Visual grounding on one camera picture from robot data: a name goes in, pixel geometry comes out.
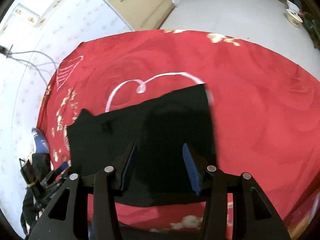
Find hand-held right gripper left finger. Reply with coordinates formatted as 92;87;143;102
29;141;138;240

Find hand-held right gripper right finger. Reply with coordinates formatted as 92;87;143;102
182;143;292;240

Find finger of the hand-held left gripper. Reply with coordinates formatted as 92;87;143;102
53;162;70;175

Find black pants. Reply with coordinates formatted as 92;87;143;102
67;84;217;208

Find person's left forearm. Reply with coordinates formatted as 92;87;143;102
21;192;50;236

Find blue striped sock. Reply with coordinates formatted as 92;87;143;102
31;127;50;155

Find red floral bedsheet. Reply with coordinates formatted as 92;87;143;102
36;29;320;240

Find light wooden door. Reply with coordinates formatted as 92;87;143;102
85;0;175;32

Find dark green bag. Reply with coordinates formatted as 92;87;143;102
301;12;320;48

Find wall socket with plugs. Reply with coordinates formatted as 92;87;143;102
0;45;13;57

